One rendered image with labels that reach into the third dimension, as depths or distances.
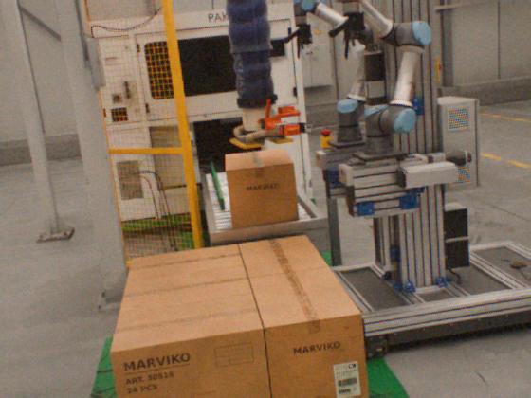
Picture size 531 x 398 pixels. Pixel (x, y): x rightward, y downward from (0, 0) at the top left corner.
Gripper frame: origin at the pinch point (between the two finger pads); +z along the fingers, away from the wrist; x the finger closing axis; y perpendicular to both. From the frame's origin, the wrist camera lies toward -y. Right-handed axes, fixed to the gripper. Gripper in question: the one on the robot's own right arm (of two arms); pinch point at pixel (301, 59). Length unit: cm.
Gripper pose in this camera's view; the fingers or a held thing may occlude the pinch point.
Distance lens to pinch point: 403.0
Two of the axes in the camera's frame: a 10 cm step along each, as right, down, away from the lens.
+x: -1.7, -2.1, 9.6
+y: 9.8, -1.4, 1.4
